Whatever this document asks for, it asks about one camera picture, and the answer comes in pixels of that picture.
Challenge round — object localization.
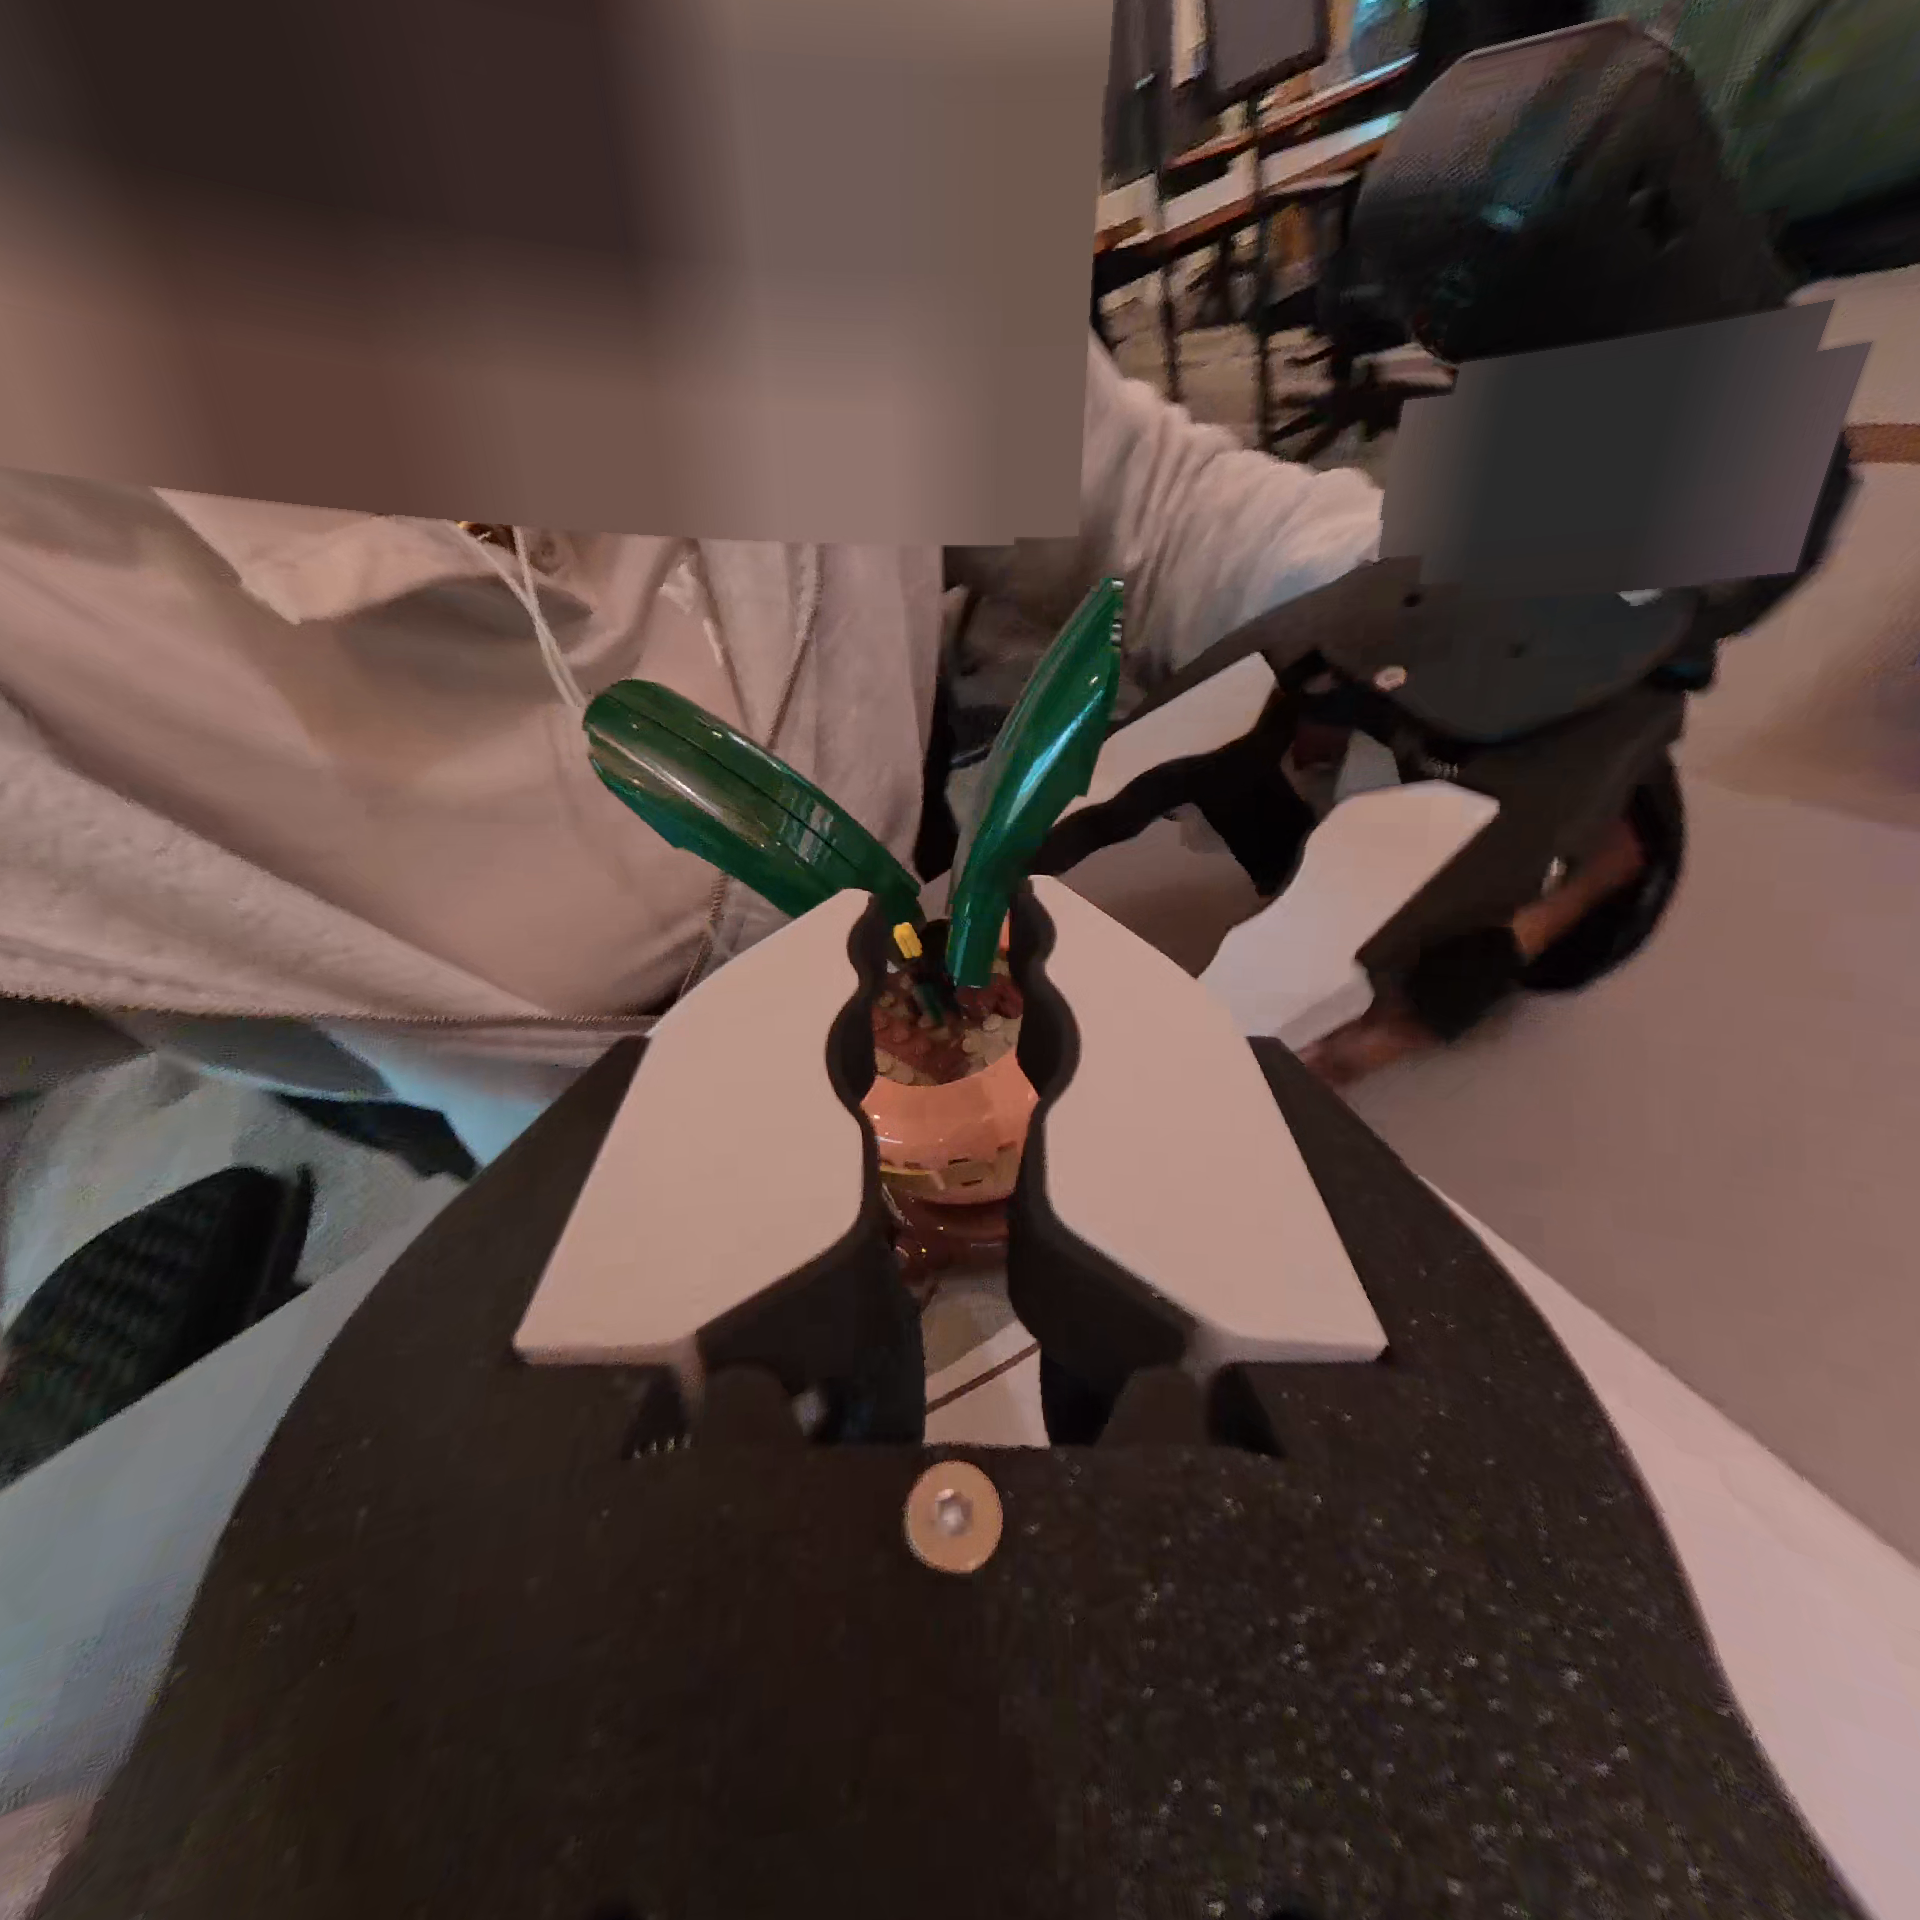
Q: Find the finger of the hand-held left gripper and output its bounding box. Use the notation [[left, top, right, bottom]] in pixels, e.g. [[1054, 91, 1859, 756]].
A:
[[1031, 652, 1280, 875], [1197, 791, 1503, 1055]]

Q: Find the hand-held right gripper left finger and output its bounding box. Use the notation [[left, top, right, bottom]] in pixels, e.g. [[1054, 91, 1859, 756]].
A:
[[512, 886, 888, 1368]]

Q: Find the grey desk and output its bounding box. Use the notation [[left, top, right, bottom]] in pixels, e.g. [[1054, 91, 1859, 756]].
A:
[[1050, 269, 1920, 1518]]

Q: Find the building instruction booklet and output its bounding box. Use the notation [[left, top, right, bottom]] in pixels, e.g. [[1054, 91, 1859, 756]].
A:
[[0, 1035, 1920, 1824]]

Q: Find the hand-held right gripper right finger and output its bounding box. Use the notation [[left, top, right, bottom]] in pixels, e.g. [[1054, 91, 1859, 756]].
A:
[[1000, 878, 1392, 1368]]

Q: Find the brown-topped office desk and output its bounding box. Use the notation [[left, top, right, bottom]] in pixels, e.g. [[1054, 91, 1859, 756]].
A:
[[1094, 57, 1419, 430]]

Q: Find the person's left hand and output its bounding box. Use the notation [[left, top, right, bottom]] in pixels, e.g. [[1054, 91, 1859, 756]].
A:
[[1507, 828, 1653, 959]]

